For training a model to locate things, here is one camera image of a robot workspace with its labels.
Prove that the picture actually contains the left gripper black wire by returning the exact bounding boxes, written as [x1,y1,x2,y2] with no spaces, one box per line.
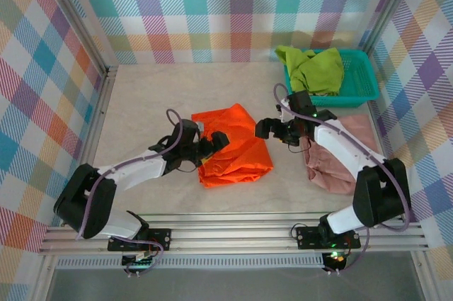
[176,161,199,174]

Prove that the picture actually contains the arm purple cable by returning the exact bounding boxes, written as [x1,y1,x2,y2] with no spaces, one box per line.
[274,83,412,276]
[75,108,184,277]

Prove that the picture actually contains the pink shorts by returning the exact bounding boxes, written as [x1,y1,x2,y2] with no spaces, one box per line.
[304,113,378,195]

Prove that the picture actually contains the orange shorts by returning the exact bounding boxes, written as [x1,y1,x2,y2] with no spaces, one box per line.
[190,102,274,189]

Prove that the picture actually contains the lime green shorts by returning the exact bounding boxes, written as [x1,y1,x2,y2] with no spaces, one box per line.
[275,45,345,96]

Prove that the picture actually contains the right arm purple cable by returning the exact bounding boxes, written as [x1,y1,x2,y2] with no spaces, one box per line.
[274,83,412,276]

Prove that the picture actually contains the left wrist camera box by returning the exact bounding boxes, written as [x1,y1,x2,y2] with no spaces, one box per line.
[173,119,202,142]

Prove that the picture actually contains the grey slotted cable duct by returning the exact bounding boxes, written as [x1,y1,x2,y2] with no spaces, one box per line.
[56,256,325,269]

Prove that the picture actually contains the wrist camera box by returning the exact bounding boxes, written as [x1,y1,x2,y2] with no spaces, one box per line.
[173,119,202,142]
[288,90,317,116]

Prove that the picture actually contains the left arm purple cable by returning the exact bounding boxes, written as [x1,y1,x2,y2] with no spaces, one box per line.
[75,108,184,277]

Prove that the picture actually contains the gripper black wire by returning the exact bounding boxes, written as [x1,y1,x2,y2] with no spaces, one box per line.
[176,161,199,174]
[288,137,311,154]

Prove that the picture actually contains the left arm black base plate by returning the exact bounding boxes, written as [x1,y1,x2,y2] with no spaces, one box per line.
[107,228,173,251]

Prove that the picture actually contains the aluminium base beam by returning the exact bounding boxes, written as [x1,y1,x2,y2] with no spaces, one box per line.
[37,210,429,256]

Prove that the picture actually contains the aluminium frame post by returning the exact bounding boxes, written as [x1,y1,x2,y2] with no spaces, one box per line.
[33,0,120,75]
[359,0,424,54]

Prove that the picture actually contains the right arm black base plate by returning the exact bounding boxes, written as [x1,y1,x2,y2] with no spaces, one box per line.
[295,226,362,249]

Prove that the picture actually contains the right gripper black wire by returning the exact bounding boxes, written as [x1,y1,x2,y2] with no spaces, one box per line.
[288,137,311,154]

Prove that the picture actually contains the teal plastic basket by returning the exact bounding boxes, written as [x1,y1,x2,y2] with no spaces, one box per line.
[282,48,380,109]

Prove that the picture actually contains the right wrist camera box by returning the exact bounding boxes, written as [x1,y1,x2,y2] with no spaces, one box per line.
[288,90,317,116]

